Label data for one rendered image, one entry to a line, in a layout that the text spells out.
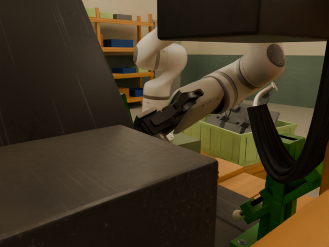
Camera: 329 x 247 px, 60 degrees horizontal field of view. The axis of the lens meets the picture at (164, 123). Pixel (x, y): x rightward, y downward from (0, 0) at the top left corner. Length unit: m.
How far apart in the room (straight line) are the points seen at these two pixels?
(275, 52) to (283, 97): 7.47
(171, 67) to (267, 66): 0.71
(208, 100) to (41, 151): 0.31
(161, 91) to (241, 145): 0.47
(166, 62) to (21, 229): 1.08
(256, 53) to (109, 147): 0.36
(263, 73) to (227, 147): 0.93
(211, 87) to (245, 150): 0.93
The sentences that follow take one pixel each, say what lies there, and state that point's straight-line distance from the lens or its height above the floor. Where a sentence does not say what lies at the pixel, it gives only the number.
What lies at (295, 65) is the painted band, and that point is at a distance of 7.90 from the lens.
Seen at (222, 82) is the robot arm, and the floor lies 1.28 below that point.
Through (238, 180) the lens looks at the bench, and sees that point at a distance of 1.10.
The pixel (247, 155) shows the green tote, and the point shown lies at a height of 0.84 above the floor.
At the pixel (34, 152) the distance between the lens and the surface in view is 0.32.
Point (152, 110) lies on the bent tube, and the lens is 0.48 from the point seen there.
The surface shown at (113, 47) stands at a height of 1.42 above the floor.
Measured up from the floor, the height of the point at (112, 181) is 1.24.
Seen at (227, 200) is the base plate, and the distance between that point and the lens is 0.92.
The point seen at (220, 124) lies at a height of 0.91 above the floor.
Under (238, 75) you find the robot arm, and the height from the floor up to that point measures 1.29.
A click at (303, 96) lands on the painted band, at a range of 7.88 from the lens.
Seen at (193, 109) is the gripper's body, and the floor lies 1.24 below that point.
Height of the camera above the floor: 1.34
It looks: 14 degrees down
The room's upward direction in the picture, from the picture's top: straight up
